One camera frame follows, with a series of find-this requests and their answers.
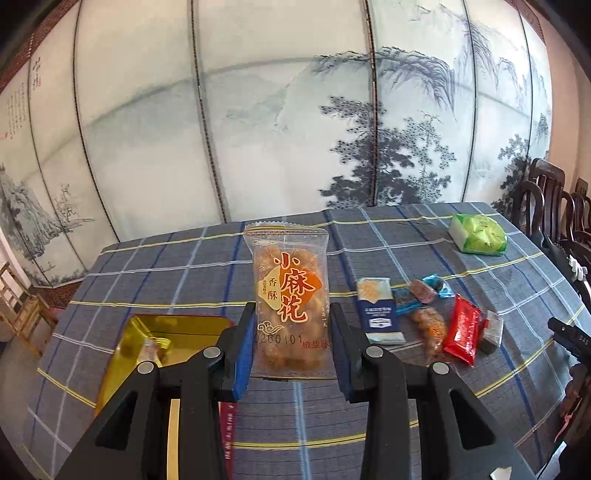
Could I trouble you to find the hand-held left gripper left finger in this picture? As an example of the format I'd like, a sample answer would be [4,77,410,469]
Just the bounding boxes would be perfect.
[55,302,257,480]

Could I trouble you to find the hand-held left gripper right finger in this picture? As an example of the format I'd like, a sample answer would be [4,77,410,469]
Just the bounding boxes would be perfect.
[330,302,539,480]

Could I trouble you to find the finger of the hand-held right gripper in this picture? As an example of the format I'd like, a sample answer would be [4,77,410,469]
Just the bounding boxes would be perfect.
[547,317,591,359]

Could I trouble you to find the large fried dough twist packet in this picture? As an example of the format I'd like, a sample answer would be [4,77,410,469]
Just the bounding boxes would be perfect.
[243,222,337,380]

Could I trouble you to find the gold metal tin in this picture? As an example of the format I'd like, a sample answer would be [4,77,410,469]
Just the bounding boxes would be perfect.
[93,315,234,418]

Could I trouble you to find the blue dark snack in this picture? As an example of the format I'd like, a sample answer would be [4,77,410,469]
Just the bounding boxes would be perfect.
[392,288,419,316]
[411,274,456,304]

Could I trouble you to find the navy and white cracker packet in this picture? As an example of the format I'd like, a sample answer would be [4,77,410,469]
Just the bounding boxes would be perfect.
[357,277,407,346]

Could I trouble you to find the dark bag with white trim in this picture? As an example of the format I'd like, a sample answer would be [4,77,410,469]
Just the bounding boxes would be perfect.
[541,230,591,305]

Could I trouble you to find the square sesame snack packet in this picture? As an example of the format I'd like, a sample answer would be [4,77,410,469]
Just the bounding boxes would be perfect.
[479,310,505,355]

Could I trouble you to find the small clear snack packet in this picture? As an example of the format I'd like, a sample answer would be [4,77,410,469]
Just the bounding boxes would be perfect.
[137,338,174,368]

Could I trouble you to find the small orange dough twist packet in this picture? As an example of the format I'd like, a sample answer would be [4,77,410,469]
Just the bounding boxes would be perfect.
[410,307,450,364]

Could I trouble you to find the blue plaid tablecloth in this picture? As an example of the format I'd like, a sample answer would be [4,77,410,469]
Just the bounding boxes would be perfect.
[25,202,591,480]

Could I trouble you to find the red snack packet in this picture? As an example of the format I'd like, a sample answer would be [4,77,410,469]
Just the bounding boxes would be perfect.
[443,294,489,366]

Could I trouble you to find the dark wooden chair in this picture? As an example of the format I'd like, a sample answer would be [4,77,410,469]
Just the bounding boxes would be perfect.
[571,178,591,250]
[510,157,578,247]

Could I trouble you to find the green tissue pack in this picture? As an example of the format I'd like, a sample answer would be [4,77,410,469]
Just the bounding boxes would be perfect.
[449,213,508,256]

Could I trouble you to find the light wooden stool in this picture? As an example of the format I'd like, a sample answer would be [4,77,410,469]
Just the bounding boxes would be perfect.
[0,261,59,360]

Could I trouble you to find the ink painting folding screen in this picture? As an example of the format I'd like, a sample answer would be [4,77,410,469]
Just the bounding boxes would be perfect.
[0,0,555,288]

